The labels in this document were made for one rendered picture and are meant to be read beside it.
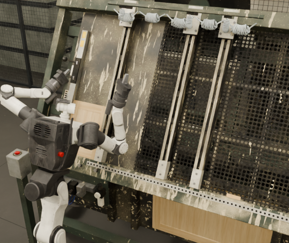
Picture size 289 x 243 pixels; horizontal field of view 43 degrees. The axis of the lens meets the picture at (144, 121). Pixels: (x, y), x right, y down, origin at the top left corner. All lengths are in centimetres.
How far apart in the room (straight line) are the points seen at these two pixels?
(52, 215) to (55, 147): 52
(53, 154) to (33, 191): 26
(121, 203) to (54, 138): 117
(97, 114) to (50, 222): 85
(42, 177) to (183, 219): 117
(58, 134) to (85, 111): 68
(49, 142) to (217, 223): 138
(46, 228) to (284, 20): 200
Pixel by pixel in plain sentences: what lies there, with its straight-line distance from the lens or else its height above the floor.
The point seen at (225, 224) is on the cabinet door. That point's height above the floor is 51.
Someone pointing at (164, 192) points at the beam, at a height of 84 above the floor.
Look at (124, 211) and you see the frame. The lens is 322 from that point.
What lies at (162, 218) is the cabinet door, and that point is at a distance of 304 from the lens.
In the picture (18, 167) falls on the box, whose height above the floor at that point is 86.
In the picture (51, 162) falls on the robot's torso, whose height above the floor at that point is 119.
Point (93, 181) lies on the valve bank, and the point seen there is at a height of 77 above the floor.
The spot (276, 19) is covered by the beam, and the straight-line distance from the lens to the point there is 252.
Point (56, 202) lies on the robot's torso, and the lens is 253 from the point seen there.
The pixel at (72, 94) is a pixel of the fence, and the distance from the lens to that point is 292.
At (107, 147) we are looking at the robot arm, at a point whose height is 119.
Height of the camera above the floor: 244
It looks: 28 degrees down
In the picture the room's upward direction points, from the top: straight up
